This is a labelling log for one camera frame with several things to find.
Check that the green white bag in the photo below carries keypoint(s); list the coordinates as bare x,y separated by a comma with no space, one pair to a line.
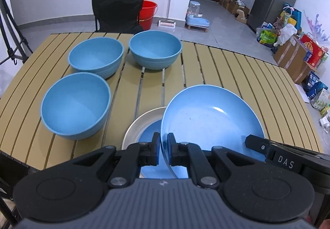
322,100

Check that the blue pet water feeder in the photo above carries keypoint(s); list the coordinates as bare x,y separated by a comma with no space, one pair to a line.
197,19

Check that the cream round plate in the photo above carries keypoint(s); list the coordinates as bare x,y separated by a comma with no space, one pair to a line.
134,128

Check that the blue gift bag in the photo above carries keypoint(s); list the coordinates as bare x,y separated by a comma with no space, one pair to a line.
292,16

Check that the black tripod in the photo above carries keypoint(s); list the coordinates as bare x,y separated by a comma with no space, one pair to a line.
11,38

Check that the large taped cardboard box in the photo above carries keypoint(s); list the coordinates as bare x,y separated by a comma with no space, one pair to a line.
294,59

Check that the white plastic bag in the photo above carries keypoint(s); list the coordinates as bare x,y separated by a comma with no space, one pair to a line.
286,34

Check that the small white device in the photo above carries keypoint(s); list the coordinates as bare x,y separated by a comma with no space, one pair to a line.
324,123

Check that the tan cardboard scratcher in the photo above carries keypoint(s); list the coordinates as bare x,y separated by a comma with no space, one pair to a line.
242,16

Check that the green plastic bag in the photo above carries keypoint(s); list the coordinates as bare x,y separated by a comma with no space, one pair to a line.
268,37

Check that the red gift box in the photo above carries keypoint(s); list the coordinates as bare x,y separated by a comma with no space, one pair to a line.
312,50

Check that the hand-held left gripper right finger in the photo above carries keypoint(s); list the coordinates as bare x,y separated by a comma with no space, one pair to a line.
172,151

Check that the deep blue bowl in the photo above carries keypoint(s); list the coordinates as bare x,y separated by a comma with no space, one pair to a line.
96,56
74,108
154,50

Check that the purple coral decoration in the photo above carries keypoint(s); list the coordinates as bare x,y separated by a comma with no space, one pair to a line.
318,28

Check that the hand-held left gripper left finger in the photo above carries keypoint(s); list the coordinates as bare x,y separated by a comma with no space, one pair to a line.
155,150

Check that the blue pet food bag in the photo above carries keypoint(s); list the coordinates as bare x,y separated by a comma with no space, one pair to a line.
313,86

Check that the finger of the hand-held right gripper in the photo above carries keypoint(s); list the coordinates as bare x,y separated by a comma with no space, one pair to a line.
257,146

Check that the black folding chair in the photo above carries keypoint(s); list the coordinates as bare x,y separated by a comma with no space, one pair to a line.
117,10

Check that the red plastic bucket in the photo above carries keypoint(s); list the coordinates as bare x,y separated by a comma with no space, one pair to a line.
147,15

